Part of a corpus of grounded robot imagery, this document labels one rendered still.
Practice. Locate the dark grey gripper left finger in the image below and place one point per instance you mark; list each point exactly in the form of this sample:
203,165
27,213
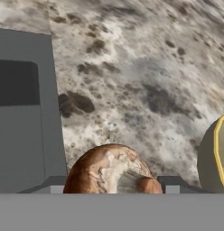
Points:
53,182

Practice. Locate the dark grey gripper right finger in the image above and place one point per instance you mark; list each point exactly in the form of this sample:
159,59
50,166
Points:
172,181

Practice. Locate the grey bowl with yellow rim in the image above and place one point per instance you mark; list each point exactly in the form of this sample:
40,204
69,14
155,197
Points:
208,156

